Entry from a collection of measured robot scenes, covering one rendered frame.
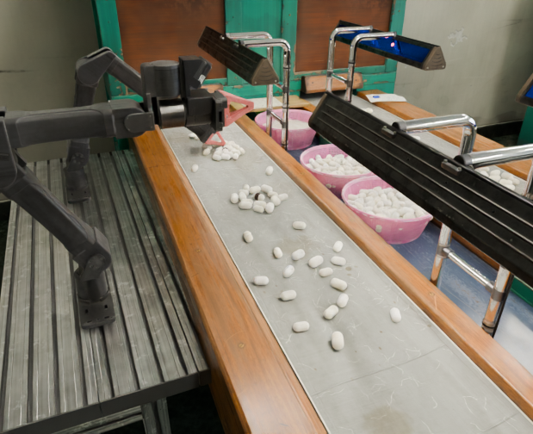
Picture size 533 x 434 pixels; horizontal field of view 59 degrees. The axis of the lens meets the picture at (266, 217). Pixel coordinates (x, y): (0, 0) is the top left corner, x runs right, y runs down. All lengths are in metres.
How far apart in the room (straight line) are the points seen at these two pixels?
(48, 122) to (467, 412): 0.85
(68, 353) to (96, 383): 0.10
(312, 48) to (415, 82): 1.54
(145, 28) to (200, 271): 1.24
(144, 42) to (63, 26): 0.79
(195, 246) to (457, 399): 0.62
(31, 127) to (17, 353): 0.44
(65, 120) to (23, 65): 1.86
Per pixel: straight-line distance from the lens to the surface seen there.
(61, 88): 2.81
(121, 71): 1.54
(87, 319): 1.08
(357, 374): 0.85
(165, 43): 2.05
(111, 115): 0.93
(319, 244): 1.15
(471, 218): 0.65
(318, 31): 2.26
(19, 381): 1.02
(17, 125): 0.93
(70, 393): 0.96
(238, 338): 0.86
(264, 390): 0.78
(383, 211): 1.32
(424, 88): 3.75
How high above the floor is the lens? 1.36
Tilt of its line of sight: 30 degrees down
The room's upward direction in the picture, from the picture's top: straight up
